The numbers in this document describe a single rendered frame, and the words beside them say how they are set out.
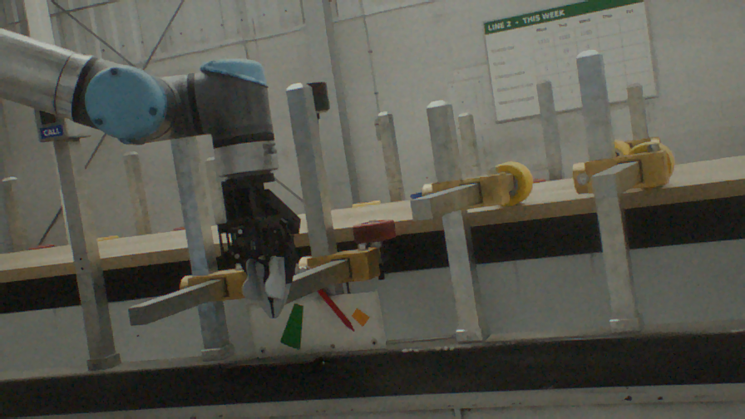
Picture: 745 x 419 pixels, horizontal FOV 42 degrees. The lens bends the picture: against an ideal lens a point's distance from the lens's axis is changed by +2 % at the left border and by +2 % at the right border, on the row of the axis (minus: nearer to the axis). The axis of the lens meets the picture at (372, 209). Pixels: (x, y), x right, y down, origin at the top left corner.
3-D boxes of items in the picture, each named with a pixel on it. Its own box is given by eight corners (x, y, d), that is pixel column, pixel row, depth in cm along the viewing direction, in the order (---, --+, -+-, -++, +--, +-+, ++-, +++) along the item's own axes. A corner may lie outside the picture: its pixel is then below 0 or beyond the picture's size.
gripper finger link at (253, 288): (239, 325, 138) (230, 262, 138) (260, 317, 144) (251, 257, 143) (259, 323, 137) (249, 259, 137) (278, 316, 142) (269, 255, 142)
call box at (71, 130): (69, 140, 182) (61, 100, 182) (39, 146, 185) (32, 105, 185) (93, 140, 189) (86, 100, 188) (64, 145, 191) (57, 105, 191)
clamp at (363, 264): (370, 280, 163) (365, 251, 163) (300, 287, 168) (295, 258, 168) (382, 274, 168) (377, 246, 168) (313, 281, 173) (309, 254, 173)
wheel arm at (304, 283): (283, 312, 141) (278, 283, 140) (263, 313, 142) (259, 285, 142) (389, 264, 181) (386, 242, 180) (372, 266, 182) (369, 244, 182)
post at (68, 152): (106, 369, 186) (67, 138, 184) (86, 371, 188) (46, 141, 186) (121, 362, 190) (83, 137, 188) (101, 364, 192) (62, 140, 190)
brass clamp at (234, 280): (243, 299, 172) (239, 271, 172) (180, 305, 177) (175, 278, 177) (259, 293, 178) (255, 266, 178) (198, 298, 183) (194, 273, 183)
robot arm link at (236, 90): (200, 68, 144) (267, 59, 144) (213, 151, 144) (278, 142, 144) (189, 60, 134) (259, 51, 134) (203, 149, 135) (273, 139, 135)
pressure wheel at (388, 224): (393, 281, 175) (384, 219, 175) (354, 285, 179) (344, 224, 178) (408, 273, 183) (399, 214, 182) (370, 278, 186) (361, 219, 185)
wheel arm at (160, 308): (148, 329, 151) (144, 303, 151) (130, 331, 153) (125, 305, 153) (278, 281, 191) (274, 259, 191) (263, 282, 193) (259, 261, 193)
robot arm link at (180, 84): (96, 78, 132) (187, 66, 132) (118, 86, 144) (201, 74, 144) (108, 146, 133) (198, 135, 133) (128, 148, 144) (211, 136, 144)
